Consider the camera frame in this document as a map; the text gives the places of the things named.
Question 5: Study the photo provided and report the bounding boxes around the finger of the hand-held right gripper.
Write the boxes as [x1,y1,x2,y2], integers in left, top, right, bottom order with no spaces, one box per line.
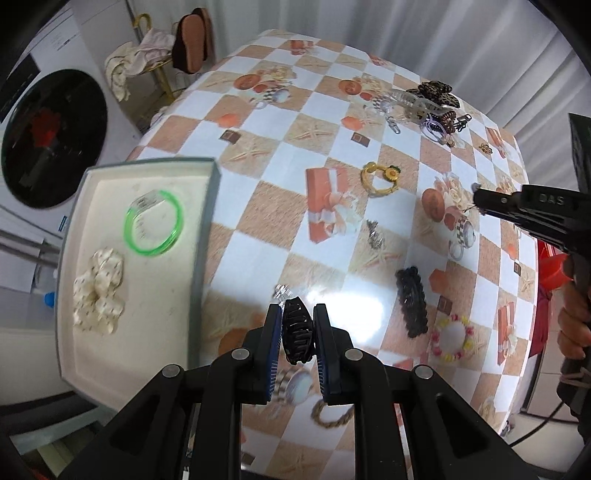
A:
[472,182,578,254]

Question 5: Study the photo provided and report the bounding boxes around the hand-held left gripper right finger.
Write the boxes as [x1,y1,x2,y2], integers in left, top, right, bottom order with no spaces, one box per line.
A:
[313,302,541,480]

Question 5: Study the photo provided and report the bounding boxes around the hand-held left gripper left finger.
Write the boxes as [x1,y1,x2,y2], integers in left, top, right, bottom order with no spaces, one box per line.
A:
[60,302,283,480]

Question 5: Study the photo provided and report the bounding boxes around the black hair claw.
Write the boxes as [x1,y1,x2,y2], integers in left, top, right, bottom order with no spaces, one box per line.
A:
[283,298,317,365]

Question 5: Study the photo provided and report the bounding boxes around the gold chain bracelet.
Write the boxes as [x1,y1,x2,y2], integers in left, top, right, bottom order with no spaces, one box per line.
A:
[311,399,354,428]

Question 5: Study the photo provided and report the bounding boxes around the black chain hair clip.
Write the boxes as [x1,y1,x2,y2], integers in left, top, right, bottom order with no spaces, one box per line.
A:
[394,266,428,337]

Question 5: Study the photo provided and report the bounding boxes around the flower bead bracelet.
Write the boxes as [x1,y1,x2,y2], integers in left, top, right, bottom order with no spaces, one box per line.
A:
[431,314,476,363]

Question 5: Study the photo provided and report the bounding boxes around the grey rimmed white tray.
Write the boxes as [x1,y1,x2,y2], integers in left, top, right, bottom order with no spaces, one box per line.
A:
[54,157,221,416]

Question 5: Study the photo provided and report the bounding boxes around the yellow cord bracelet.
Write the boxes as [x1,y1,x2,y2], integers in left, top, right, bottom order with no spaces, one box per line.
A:
[360,161,400,197]

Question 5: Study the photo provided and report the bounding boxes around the person's right hand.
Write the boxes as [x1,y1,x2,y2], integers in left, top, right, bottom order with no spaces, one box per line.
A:
[558,302,591,361]

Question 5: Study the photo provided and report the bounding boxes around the red plastic container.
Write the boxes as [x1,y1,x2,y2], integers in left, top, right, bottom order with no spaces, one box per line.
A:
[537,240,570,291]

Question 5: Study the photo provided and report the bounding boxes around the purple white hair clip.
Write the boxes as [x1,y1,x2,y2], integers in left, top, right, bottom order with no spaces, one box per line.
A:
[422,117,455,141]

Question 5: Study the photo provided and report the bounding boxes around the leopard print hair claw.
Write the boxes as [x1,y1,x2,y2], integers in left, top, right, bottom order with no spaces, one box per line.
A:
[418,80,460,109]

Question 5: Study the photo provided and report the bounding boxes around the checkered printed tablecloth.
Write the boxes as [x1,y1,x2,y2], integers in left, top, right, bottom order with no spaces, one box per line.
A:
[124,28,542,480]

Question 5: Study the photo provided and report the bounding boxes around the green bangle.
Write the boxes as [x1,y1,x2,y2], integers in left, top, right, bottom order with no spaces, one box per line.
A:
[124,190,184,256]

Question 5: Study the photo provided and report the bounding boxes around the cream dotted scrunchie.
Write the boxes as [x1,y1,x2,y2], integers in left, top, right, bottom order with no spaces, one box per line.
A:
[73,248,125,335]

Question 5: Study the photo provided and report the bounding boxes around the gold metal rack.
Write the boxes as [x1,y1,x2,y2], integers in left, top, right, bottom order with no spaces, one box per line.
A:
[104,14,185,104]

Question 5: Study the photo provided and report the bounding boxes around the white washing machine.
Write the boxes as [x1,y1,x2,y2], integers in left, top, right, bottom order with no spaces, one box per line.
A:
[0,9,141,296]

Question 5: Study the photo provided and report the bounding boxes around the brown slippers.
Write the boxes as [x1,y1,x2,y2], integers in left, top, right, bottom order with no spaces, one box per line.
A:
[172,7,216,75]

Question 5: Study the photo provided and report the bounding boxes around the cream cloth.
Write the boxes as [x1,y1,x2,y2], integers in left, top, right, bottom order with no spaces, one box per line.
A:
[104,41,144,102]

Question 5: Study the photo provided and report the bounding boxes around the pink cloth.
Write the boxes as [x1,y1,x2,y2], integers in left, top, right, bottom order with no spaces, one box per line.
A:
[137,30,175,65]

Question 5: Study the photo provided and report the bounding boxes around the silver keychain clasp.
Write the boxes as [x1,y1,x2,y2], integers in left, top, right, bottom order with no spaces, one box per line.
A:
[376,99,402,134]

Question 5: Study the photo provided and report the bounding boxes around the black cable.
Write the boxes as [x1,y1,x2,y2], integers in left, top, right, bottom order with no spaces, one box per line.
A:
[508,406,583,445]

